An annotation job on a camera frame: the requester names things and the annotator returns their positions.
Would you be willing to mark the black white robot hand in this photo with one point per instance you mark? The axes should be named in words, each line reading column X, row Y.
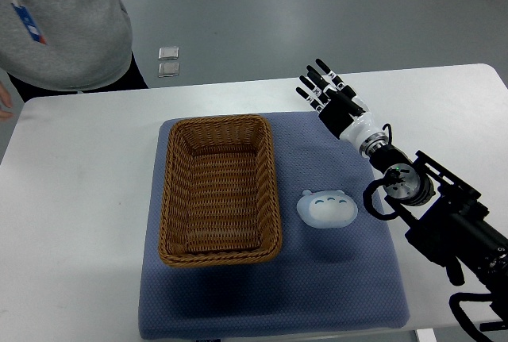
column 347, row 119

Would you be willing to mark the light blue plush toy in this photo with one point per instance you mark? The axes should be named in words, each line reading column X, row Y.
column 327, row 209

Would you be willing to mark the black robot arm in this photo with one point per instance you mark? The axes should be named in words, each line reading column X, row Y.
column 445, row 218

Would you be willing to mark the brown wicker basket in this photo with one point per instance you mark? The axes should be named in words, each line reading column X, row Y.
column 220, row 203

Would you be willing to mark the person's bare hand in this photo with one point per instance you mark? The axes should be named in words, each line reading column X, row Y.
column 6, row 104

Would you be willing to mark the lower metal floor plate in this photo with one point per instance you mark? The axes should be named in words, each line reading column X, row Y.
column 168, row 69

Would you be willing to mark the metal floor plate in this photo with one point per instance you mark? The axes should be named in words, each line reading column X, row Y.
column 168, row 53
column 168, row 69

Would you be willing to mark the upper metal floor plate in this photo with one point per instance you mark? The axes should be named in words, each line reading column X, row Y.
column 168, row 53

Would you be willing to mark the blue quilted mat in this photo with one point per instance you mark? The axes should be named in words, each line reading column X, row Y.
column 322, row 279

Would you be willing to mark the person in grey hoodie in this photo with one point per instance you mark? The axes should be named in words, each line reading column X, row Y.
column 89, row 48

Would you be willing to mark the blue white lanyard badge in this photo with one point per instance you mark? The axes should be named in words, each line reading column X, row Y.
column 28, row 21

